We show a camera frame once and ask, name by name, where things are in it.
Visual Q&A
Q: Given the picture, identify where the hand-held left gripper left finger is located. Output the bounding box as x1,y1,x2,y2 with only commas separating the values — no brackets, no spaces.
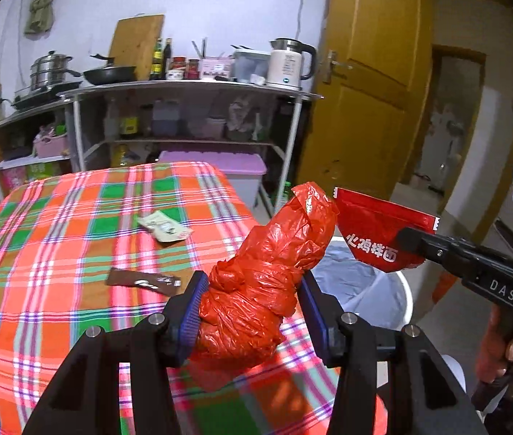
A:
23,271,210,435

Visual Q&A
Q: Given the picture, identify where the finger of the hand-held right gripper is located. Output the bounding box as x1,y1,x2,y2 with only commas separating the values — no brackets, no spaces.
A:
394,227,481,284

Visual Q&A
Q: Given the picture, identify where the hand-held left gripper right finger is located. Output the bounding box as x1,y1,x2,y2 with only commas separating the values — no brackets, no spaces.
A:
301,271,489,435

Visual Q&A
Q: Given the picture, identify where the red sachet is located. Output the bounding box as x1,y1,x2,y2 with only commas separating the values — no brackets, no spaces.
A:
331,187,440,275

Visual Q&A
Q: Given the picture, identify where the white round bin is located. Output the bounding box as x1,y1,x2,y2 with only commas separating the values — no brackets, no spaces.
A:
313,235,415,341

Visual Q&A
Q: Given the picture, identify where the red plastic bag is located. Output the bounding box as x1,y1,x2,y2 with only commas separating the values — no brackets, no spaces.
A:
190,181,341,388

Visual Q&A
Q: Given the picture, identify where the white trash bin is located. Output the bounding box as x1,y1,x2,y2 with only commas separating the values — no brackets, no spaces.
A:
313,238,409,328

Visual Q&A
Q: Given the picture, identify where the brown sachet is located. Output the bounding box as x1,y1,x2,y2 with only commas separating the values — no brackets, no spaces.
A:
104,267,184,292

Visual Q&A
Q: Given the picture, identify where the beige sachet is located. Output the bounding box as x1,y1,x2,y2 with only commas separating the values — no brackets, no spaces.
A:
153,221,194,244

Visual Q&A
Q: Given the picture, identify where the white green sachet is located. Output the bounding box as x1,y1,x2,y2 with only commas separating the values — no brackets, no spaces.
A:
136,211,172,233

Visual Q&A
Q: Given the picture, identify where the green plastic bottle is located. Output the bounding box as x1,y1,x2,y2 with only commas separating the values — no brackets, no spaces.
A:
272,181,294,211

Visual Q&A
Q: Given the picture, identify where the plaid tablecloth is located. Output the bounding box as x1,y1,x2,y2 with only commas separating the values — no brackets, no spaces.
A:
0,162,390,435

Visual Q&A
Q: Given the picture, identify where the yellow wooden door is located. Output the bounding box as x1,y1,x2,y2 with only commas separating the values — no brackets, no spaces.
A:
297,0,434,209

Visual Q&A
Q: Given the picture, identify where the purple lidded storage box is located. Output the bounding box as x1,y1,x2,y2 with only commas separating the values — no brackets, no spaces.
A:
157,150,267,212

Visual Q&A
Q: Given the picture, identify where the yellow cooking oil bottle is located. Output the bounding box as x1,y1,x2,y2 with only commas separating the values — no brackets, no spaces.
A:
112,144,142,169

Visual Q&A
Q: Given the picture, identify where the pink plastic tub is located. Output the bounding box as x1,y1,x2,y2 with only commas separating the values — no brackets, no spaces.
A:
204,117,228,141

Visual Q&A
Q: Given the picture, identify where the grey plastic jug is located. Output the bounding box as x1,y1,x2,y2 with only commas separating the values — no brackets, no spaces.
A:
151,99,181,137

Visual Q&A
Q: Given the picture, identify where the yellow label oil bottle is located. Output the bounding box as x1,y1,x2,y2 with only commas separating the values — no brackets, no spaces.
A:
118,100,139,139

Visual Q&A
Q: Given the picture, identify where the bundle of plastic bags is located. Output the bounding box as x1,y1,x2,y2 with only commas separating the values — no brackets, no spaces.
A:
227,93,262,141

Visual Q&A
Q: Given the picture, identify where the clear plastic bottle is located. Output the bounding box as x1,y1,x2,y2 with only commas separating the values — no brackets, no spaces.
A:
104,97,121,139

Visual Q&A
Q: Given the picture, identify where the pink basket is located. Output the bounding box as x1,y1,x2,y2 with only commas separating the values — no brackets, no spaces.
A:
33,133,71,160

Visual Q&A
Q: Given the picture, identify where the white electric kettle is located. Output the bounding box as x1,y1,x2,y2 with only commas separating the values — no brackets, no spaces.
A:
268,37,319,91

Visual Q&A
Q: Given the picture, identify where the grey metal shelf unit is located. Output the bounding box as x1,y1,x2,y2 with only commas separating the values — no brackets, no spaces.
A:
57,79,325,218

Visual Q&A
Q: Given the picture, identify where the clear plastic container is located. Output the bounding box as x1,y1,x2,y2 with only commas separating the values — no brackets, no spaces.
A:
233,49,272,86

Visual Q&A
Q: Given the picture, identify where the red lidded jar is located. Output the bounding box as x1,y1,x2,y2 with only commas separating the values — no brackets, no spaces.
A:
168,57,187,81

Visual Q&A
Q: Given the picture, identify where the pink storage box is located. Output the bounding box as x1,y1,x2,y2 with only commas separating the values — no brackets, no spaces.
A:
199,55,234,79

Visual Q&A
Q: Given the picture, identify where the dark sauce bottle green label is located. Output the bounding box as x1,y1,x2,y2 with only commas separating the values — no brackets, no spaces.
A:
150,37,165,81

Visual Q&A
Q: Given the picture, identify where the black frying pan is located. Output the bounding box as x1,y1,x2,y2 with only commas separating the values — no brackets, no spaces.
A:
83,53,137,86

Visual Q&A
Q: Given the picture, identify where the low wooden cabinet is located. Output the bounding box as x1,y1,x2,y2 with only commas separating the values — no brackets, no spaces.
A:
0,100,80,196

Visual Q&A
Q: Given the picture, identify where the black induction cooker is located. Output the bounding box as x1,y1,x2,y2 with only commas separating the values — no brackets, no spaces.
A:
12,80,84,110

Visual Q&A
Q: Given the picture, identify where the wooden cutting board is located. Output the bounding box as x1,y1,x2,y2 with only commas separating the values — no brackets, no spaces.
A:
108,13,165,80

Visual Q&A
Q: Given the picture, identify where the steel steamer pot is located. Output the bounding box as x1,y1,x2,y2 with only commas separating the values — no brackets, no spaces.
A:
30,51,82,93

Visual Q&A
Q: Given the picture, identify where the brass door handle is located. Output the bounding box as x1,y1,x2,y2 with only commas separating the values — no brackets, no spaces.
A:
322,51,353,85

